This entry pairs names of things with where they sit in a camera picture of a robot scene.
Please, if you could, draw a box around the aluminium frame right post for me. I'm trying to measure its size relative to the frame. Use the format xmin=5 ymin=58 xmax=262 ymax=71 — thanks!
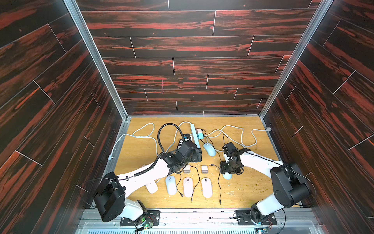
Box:
xmin=259 ymin=0 xmax=334 ymax=202

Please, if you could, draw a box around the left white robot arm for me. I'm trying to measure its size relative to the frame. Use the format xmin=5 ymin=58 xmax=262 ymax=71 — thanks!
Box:
xmin=93 ymin=141 xmax=202 ymax=222

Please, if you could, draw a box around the light blue mouse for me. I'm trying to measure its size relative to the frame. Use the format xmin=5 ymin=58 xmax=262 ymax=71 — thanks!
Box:
xmin=203 ymin=143 xmax=216 ymax=157

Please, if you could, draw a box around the white wireless mouse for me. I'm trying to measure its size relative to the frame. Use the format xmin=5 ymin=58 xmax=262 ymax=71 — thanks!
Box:
xmin=146 ymin=181 xmax=158 ymax=194

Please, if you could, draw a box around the grey blue mouse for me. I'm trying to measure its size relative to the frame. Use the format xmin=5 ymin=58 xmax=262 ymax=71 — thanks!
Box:
xmin=223 ymin=173 xmax=232 ymax=180

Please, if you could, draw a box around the white power strip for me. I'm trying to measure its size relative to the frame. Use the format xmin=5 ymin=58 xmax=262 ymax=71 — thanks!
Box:
xmin=190 ymin=124 xmax=201 ymax=149

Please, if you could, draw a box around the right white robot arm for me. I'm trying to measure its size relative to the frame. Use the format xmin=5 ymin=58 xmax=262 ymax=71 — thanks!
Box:
xmin=220 ymin=142 xmax=311 ymax=218

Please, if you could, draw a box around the white cable left side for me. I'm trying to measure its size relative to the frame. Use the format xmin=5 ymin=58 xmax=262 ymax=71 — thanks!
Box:
xmin=108 ymin=121 xmax=193 ymax=161

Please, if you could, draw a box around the aluminium frame post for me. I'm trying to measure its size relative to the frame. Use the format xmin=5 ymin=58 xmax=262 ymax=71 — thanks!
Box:
xmin=259 ymin=0 xmax=334 ymax=202
xmin=63 ymin=0 xmax=130 ymax=174

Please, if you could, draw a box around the aluminium frame left post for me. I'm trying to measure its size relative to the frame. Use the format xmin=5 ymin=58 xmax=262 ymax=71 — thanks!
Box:
xmin=63 ymin=0 xmax=130 ymax=174

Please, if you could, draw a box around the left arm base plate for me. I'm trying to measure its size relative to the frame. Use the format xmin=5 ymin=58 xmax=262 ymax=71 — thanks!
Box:
xmin=119 ymin=199 xmax=161 ymax=230

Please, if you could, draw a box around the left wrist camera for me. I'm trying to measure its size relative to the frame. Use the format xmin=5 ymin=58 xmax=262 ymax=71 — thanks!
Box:
xmin=178 ymin=134 xmax=192 ymax=145

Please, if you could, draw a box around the black mouse cable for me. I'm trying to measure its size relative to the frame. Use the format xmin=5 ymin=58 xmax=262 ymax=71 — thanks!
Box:
xmin=175 ymin=172 xmax=184 ymax=197
xmin=208 ymin=163 xmax=223 ymax=205
xmin=189 ymin=165 xmax=202 ymax=202

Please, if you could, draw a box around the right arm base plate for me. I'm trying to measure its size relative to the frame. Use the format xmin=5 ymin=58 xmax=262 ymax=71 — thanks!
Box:
xmin=232 ymin=204 xmax=277 ymax=226

